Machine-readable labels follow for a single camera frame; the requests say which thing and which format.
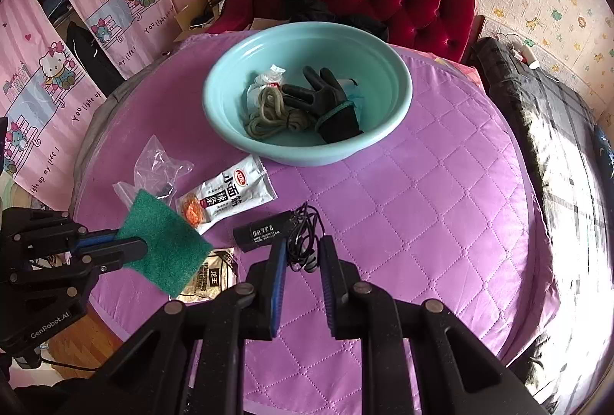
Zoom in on small black packet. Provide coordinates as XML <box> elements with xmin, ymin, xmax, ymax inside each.
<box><xmin>233</xmin><ymin>210</ymin><xmax>293</xmax><ymax>255</ymax></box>

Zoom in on teal plastic basin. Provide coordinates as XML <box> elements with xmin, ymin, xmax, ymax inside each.
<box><xmin>202</xmin><ymin>22</ymin><xmax>413</xmax><ymax>166</ymax></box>

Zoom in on dark plaid blanket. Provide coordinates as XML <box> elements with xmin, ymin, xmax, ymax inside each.
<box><xmin>472</xmin><ymin>36</ymin><xmax>614</xmax><ymax>349</ymax></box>

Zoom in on green scouring pad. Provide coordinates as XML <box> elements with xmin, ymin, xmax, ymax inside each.
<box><xmin>116</xmin><ymin>189</ymin><xmax>214</xmax><ymax>296</ymax></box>

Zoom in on black clothes pile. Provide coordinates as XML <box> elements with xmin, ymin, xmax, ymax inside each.
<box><xmin>281</xmin><ymin>0</ymin><xmax>389</xmax><ymax>42</ymax></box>

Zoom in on open cardboard box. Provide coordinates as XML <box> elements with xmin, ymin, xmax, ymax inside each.
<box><xmin>173</xmin><ymin>0</ymin><xmax>231</xmax><ymax>44</ymax></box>

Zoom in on white snack packet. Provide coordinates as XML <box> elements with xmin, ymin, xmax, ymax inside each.
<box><xmin>175</xmin><ymin>155</ymin><xmax>279</xmax><ymax>235</ymax></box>

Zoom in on black earphone cable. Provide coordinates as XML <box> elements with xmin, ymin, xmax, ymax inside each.
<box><xmin>285</xmin><ymin>201</ymin><xmax>326</xmax><ymax>274</ymax></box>

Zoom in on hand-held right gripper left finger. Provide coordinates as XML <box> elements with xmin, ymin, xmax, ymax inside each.
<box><xmin>91</xmin><ymin>239</ymin><xmax>289</xmax><ymax>415</ymax></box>

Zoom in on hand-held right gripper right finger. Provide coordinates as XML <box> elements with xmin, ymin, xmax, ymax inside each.
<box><xmin>319</xmin><ymin>235</ymin><xmax>552</xmax><ymax>415</ymax></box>

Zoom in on blue hanging clothes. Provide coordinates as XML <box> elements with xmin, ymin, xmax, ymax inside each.
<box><xmin>36</xmin><ymin>0</ymin><xmax>73</xmax><ymax>25</ymax></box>

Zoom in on small brown clear packet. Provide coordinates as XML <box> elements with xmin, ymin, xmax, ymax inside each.
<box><xmin>177</xmin><ymin>247</ymin><xmax>241</xmax><ymax>303</ymax></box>

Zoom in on white red bag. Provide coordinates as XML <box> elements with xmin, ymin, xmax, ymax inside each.
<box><xmin>247</xmin><ymin>65</ymin><xmax>287</xmax><ymax>109</ymax></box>

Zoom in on black hanging garment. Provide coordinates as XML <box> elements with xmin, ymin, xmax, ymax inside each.
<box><xmin>64</xmin><ymin>21</ymin><xmax>126</xmax><ymax>96</ymax></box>

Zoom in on black rubber glove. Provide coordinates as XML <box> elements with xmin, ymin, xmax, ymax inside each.
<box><xmin>282</xmin><ymin>66</ymin><xmax>364</xmax><ymax>144</ymax></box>

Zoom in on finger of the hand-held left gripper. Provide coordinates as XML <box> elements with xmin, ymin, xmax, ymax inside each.
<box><xmin>10</xmin><ymin>239</ymin><xmax>149</xmax><ymax>289</ymax></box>
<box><xmin>0</xmin><ymin>206</ymin><xmax>119</xmax><ymax>260</ymax></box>

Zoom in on dark blue pillow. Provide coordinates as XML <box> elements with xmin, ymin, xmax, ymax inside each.
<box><xmin>595</xmin><ymin>122</ymin><xmax>614</xmax><ymax>171</ymax></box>

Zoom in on small white bottle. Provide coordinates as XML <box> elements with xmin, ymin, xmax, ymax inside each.
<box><xmin>515</xmin><ymin>42</ymin><xmax>540</xmax><ymax>69</ymax></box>

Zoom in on grey green rope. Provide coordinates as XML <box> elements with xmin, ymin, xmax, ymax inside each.
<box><xmin>242</xmin><ymin>87</ymin><xmax>317</xmax><ymax>142</ymax></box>

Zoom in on clear plastic bag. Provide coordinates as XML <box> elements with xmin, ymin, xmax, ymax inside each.
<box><xmin>112</xmin><ymin>134</ymin><xmax>194</xmax><ymax>209</ymax></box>

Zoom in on flat cardboard piece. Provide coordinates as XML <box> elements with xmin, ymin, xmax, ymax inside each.
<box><xmin>252</xmin><ymin>16</ymin><xmax>289</xmax><ymax>31</ymax></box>

